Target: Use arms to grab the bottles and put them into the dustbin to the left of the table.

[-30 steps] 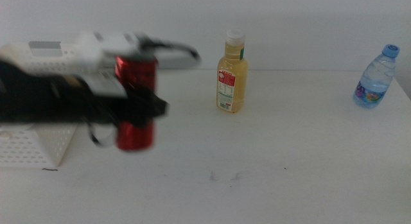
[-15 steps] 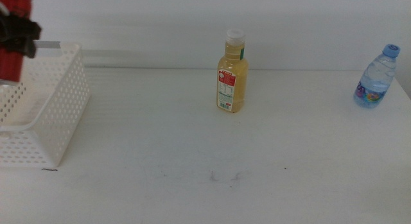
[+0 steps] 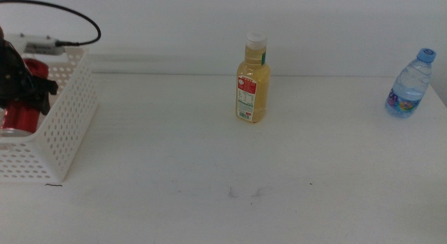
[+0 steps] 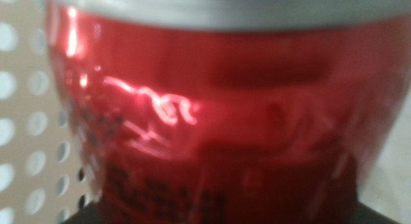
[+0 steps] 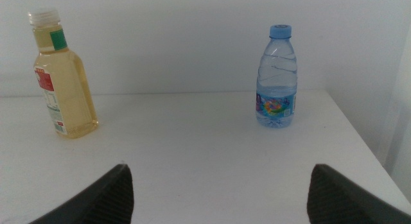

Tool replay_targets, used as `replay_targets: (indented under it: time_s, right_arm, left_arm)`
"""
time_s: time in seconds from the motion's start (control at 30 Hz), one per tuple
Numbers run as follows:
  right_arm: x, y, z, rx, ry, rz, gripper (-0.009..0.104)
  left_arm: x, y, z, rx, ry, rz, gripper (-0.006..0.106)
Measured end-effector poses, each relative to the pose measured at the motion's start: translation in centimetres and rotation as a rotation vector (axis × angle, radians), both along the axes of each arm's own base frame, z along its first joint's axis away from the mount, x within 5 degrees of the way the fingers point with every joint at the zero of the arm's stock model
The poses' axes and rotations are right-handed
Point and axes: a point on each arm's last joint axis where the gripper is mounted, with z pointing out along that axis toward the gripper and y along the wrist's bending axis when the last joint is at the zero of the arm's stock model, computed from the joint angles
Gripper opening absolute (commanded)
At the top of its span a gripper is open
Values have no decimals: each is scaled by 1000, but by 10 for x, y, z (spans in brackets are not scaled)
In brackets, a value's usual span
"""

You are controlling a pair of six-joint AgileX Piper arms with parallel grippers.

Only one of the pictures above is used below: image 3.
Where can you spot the clear water bottle blue cap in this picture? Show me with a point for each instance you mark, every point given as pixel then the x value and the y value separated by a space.
pixel 409 90

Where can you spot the white perforated plastic basket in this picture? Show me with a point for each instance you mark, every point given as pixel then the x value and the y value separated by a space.
pixel 70 132

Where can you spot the yellow juice bottle white cap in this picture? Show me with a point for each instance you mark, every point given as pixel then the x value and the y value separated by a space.
pixel 253 93

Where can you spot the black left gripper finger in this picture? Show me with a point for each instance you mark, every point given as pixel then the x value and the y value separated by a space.
pixel 40 92

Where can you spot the red soda can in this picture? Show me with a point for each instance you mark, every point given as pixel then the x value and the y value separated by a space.
pixel 19 120

